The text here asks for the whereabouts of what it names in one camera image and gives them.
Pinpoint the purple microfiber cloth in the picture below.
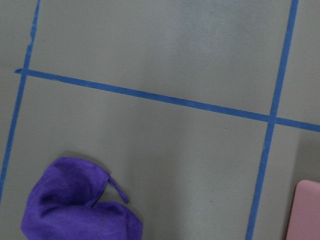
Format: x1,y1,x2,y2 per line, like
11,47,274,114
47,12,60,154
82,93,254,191
21,157,143,240

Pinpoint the pink plastic bin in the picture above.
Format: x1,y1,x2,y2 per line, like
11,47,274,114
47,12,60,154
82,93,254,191
286,180,320,240

